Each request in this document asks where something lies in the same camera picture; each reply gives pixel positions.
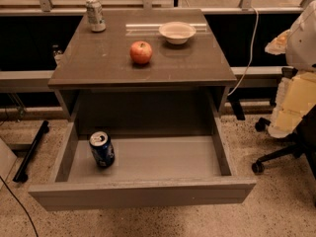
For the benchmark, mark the black bar on floor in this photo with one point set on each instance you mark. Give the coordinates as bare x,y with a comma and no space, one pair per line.
21,175

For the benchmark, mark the grey open drawer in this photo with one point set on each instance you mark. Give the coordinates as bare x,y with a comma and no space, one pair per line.
186,164

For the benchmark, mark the blue pepsi can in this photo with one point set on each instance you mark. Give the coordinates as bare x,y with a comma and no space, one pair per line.
102,149

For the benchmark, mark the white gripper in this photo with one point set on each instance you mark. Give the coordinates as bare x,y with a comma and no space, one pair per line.
302,44

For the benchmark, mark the black office chair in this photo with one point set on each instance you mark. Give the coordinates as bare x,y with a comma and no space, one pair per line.
302,142

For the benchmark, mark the white bowl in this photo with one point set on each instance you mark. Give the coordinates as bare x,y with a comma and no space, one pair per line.
177,32

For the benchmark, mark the red apple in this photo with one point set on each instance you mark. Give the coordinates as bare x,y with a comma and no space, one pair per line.
140,52

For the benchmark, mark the grey cabinet counter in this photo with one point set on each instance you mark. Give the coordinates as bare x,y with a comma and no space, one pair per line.
158,72

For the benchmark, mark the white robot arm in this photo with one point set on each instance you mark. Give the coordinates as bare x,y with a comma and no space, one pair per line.
301,41

